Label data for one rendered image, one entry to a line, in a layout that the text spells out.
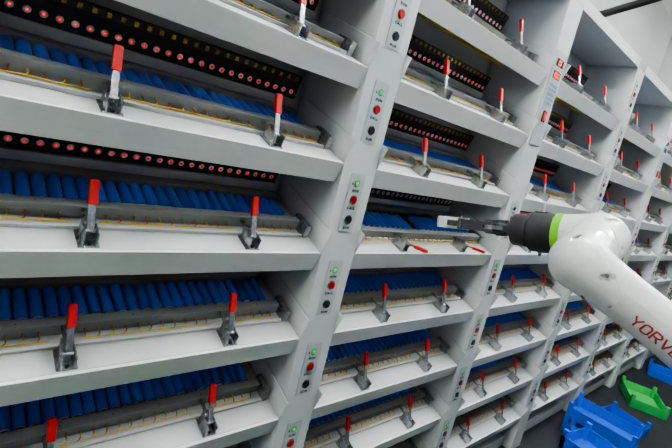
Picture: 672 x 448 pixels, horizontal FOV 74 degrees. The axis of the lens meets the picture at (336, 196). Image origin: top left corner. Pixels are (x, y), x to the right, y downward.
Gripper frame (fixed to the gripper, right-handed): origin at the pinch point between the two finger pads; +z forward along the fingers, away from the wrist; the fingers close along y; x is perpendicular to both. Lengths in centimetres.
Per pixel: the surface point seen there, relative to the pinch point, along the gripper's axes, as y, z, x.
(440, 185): 8.7, -0.7, -9.0
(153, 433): 68, 17, 43
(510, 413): -93, 17, 82
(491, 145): -27.8, 5.0, -25.2
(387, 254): 21.9, 3.5, 8.8
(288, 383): 42, 11, 37
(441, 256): -0.8, 2.8, 9.5
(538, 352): -98, 10, 53
